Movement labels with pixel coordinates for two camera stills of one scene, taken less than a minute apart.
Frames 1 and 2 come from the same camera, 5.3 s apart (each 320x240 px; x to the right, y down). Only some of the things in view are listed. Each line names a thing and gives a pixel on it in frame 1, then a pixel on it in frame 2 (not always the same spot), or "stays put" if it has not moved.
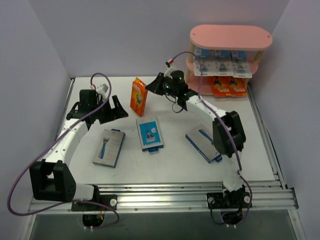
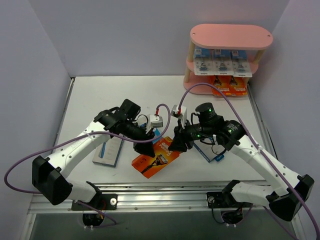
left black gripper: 100,113 to 145,140
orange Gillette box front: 238,86 stays put
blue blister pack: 241,68 stays put
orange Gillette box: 138,97 to 148,165
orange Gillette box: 221,85 stays put
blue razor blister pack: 223,63 stays put
